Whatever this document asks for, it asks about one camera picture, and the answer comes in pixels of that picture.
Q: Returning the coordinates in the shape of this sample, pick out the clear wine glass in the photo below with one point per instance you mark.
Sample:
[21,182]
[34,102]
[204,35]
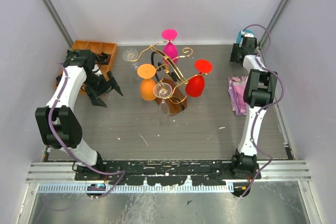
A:
[131,55]
[163,91]

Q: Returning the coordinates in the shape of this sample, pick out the orange wine glass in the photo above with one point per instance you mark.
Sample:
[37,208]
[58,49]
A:
[146,72]

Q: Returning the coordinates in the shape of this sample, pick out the purple cartoon pouch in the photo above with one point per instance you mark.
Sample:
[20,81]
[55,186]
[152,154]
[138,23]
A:
[236,88]

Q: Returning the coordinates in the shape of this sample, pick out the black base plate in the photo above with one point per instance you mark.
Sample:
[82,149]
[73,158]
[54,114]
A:
[164,172]

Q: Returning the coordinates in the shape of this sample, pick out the blue wine glass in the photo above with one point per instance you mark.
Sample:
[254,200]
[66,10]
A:
[242,33]

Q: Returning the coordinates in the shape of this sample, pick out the red wine glass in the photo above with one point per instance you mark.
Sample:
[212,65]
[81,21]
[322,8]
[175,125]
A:
[196,83]

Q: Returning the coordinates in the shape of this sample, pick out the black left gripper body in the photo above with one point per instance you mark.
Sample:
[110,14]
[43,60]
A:
[97,84]

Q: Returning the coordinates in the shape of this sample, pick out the wooden compartment tray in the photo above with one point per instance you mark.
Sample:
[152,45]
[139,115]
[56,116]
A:
[83,55]

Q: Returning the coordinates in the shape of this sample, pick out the black orange rolled tie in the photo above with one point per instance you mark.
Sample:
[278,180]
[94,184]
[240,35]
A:
[103,58]

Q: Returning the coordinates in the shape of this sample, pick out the gold wire glass rack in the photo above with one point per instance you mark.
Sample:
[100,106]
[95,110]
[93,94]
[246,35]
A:
[167,71]

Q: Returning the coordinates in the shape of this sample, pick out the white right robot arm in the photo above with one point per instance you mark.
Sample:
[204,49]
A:
[258,94]

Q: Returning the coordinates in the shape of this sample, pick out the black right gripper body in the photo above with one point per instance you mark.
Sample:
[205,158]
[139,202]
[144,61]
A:
[235,49]

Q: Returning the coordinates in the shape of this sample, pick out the aluminium front rail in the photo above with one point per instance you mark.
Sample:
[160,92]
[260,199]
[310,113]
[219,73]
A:
[54,177]

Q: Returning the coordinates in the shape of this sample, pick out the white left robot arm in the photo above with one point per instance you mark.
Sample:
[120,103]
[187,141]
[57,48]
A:
[57,123]

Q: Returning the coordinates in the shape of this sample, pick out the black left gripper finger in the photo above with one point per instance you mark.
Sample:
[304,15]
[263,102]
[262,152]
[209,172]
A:
[113,83]
[95,99]

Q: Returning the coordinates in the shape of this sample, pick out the pink wine glass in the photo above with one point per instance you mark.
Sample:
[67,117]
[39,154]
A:
[170,49]

